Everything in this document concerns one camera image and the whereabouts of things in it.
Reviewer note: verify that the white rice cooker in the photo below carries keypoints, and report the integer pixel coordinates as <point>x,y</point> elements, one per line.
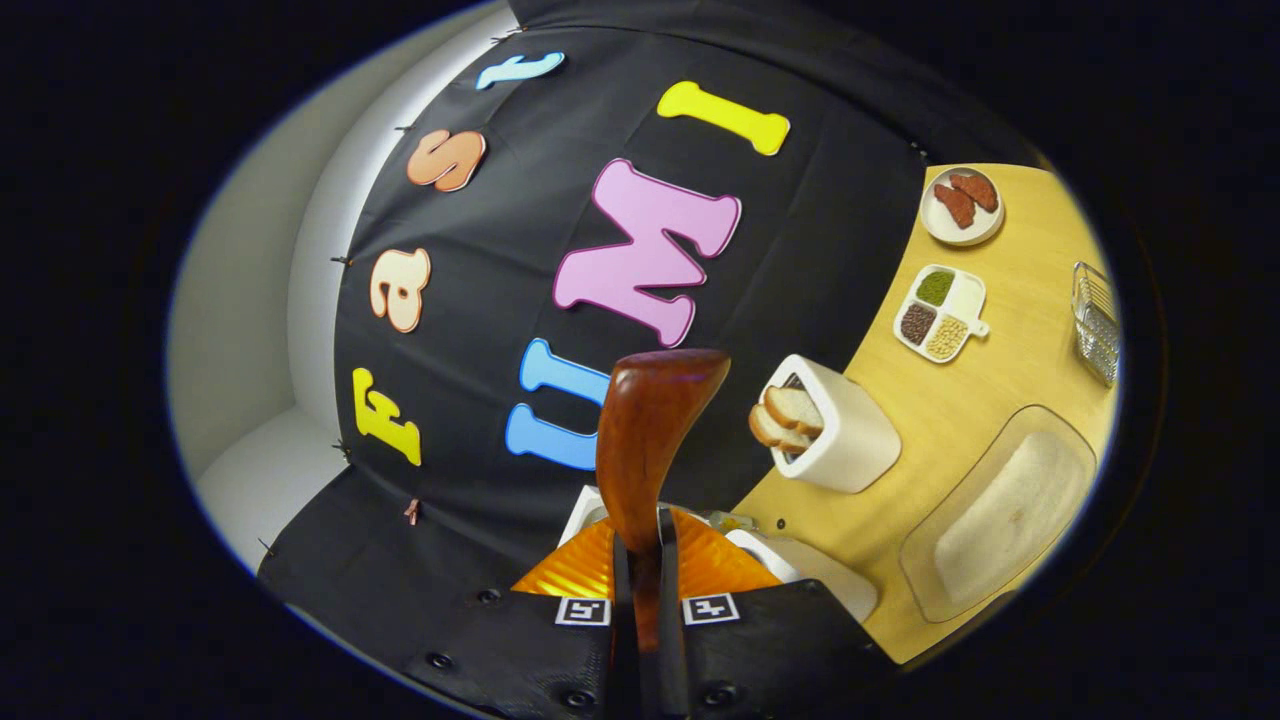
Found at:
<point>820,575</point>

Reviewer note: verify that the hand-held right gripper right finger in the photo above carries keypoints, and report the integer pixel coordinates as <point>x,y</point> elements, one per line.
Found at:
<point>672,640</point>

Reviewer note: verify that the brown wooden spoon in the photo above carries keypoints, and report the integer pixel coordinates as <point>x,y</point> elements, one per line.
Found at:
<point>650,430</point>

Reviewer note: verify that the white divided grain dish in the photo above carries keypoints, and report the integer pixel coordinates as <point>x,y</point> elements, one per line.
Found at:
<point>965,300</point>

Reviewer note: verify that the white toaster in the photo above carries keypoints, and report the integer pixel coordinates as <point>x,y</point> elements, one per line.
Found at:
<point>850,440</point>

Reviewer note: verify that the small glass bottle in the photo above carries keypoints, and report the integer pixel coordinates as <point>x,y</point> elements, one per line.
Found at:
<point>735,521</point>

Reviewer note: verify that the bread slice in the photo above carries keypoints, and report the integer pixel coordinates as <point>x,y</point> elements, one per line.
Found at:
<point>775,432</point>
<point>795,408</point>

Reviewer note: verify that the white round plate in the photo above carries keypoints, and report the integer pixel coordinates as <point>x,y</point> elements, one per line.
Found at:
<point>985,228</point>

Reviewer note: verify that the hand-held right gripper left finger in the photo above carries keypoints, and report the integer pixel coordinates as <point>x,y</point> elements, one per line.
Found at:
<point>622,640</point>

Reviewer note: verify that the black backdrop cloth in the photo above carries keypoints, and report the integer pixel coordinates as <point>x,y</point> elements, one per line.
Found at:
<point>800,250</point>

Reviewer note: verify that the copper cloth clip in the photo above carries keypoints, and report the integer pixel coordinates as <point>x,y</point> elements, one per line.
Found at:
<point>412,512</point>

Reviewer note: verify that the clear chopstick holder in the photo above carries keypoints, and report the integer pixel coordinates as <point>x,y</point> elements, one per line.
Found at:
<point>1098,330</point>

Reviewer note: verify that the clear plastic container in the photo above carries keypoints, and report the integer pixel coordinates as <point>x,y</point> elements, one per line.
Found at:
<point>915,575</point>

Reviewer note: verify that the red-brown meat piece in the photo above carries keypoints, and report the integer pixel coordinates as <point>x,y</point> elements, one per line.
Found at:
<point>975,190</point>
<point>955,206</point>

